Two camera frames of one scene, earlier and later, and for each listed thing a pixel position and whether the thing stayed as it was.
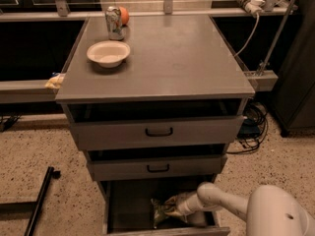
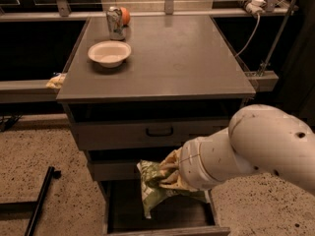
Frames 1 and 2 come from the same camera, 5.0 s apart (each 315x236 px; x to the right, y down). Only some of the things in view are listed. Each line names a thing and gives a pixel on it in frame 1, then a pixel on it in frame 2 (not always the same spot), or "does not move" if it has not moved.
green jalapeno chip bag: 158,209 -> 150,175
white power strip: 252,4 does not move
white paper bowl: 108,53 does not move
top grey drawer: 115,133 does not move
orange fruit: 124,15 does not move
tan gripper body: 184,206 -> 188,163
